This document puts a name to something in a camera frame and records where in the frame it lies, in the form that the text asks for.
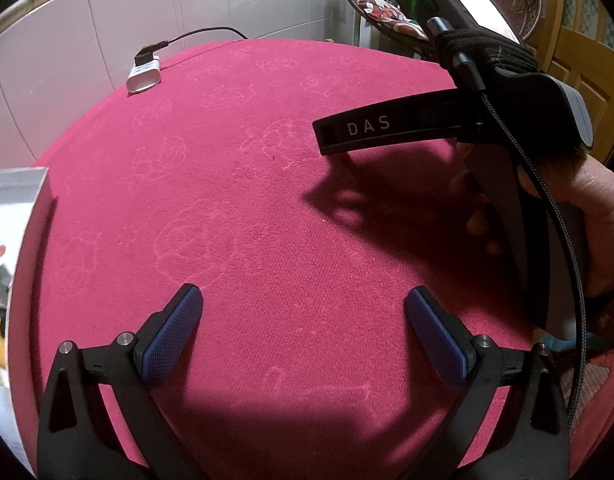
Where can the floral seat cushion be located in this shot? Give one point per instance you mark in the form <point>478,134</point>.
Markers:
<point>387,12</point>

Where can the wooden door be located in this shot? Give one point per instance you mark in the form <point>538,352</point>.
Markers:
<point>587,60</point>

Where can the white printed cardboard box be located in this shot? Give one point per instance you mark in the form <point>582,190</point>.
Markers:
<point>12,200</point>

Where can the red patterned tablecloth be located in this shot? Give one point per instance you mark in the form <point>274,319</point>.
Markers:
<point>267,240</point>

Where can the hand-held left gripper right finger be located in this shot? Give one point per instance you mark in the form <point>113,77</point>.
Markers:
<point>434,337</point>

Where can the person's right forearm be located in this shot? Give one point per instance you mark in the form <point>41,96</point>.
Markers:
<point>609,322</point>

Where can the person's right hand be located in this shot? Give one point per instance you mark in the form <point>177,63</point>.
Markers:
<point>607,220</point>

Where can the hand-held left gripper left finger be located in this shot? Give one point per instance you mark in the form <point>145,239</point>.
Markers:
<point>174,332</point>

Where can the white power strip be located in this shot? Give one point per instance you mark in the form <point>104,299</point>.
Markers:
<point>144,80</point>

